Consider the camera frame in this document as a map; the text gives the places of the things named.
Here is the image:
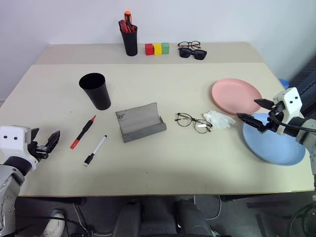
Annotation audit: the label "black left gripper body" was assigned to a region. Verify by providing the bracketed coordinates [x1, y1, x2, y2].
[27, 140, 50, 163]

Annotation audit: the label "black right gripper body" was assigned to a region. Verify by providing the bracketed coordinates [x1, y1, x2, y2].
[261, 101, 284, 134]

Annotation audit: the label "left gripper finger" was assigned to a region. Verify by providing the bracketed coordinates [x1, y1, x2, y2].
[45, 130, 61, 153]
[30, 127, 40, 143]

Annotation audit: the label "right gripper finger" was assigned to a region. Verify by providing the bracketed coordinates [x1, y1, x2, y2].
[253, 98, 275, 111]
[236, 112, 267, 133]

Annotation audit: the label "blue plate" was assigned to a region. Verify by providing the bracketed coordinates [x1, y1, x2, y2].
[242, 113, 306, 166]

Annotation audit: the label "pink plate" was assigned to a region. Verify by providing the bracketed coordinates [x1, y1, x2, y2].
[211, 78, 263, 116]

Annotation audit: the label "red black marker pen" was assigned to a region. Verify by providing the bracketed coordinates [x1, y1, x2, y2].
[70, 115, 97, 150]

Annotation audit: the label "white crumpled cloth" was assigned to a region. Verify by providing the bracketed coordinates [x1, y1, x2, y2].
[202, 110, 236, 130]

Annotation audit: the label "white black marker pen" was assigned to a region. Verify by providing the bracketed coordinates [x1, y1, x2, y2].
[83, 134, 108, 166]

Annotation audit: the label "dark ribbed panel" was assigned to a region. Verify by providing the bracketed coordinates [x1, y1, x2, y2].
[287, 58, 316, 114]

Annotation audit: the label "thin black framed glasses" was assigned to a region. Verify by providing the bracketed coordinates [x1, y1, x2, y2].
[174, 113, 213, 134]

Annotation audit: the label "empty black cup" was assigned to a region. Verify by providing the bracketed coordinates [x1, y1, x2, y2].
[79, 73, 112, 111]

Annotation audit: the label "white shoe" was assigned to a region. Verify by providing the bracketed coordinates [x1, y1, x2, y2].
[42, 213, 66, 237]

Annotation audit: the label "black sunglasses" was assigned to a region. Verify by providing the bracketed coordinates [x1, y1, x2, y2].
[178, 47, 208, 61]

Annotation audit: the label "open grey glasses case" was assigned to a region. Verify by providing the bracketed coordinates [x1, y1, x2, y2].
[115, 102, 167, 144]

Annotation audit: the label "brown framed glasses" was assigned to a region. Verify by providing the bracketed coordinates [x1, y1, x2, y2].
[177, 40, 201, 50]

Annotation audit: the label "dark rounded shape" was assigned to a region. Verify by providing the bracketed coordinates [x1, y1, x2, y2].
[176, 198, 213, 237]
[112, 200, 142, 237]

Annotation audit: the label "black tool holder cup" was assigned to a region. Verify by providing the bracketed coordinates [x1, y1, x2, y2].
[120, 24, 139, 57]

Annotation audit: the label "red markers in holder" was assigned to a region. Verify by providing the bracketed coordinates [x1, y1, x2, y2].
[124, 9, 134, 28]

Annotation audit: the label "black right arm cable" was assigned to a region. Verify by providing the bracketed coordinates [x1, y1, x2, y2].
[270, 112, 316, 133]

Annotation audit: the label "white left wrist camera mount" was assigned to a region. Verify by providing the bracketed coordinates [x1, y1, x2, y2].
[0, 125, 40, 171]

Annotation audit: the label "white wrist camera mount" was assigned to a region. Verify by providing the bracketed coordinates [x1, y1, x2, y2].
[273, 87, 306, 136]
[0, 125, 40, 171]

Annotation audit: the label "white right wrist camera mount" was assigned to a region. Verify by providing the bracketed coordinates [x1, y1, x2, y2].
[273, 87, 306, 136]

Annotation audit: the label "black floor cable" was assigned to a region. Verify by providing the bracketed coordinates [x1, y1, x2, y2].
[14, 204, 96, 237]

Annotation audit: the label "white floor cable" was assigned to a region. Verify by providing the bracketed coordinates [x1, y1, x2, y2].
[194, 195, 222, 221]

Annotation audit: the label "dark cable loop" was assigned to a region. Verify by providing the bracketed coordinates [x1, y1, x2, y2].
[288, 201, 316, 237]

